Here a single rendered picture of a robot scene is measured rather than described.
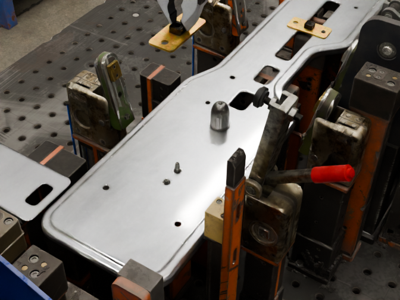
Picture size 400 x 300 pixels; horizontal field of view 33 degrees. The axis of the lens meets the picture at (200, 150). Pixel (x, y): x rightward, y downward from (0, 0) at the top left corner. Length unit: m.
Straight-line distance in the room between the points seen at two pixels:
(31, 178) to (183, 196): 0.23
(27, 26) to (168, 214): 2.34
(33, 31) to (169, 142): 2.16
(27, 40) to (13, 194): 2.14
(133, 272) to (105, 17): 1.33
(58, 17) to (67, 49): 1.45
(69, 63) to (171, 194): 0.83
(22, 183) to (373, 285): 0.67
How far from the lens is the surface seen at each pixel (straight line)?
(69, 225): 0.99
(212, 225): 0.92
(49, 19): 3.27
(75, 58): 1.81
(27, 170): 1.08
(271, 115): 0.84
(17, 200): 1.04
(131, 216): 0.99
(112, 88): 1.10
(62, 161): 1.11
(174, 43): 0.87
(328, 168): 0.88
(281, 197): 0.95
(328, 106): 1.03
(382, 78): 1.07
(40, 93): 1.70
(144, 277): 0.68
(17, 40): 3.16
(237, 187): 0.82
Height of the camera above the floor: 1.75
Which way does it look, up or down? 44 degrees down
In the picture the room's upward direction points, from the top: 1 degrees clockwise
